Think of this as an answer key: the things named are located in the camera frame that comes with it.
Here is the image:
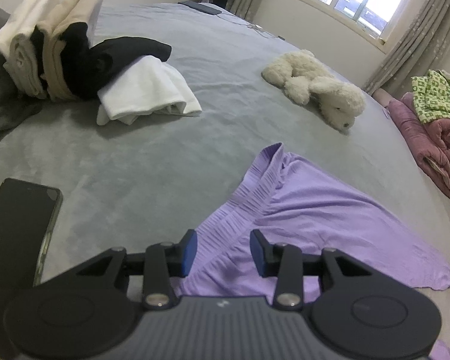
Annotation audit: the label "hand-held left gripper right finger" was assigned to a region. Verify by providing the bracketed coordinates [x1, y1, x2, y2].
[250, 229, 361, 310]

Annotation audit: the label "white folded garment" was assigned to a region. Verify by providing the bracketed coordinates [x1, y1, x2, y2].
[96, 56, 203, 127]

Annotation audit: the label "black smartphone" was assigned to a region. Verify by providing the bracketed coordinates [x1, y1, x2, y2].
[0, 178, 64, 346]

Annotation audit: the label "pink folded quilt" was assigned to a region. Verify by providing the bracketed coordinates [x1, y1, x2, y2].
[373, 90, 450, 202]

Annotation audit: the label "beige folded garment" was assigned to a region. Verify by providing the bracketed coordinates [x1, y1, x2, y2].
[3, 0, 114, 103]

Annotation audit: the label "purple pants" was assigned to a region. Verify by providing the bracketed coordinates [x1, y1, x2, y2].
[174, 142, 450, 360]

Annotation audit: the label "white charging cable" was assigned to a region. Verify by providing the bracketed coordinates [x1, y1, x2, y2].
[217, 12, 286, 42]

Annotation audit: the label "white folded shirt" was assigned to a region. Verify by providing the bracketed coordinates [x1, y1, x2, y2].
[0, 0, 59, 59]

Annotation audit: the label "white plush dog toy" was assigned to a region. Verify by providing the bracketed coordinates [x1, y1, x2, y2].
[261, 49, 367, 133]

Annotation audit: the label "green patterned blanket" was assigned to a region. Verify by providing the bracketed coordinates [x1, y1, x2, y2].
[411, 69, 450, 123]

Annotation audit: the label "dark tablet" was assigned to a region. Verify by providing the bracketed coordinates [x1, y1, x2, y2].
[178, 1, 224, 16]

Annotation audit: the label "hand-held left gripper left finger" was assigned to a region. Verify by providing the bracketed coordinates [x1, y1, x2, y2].
[75, 229, 198, 310]

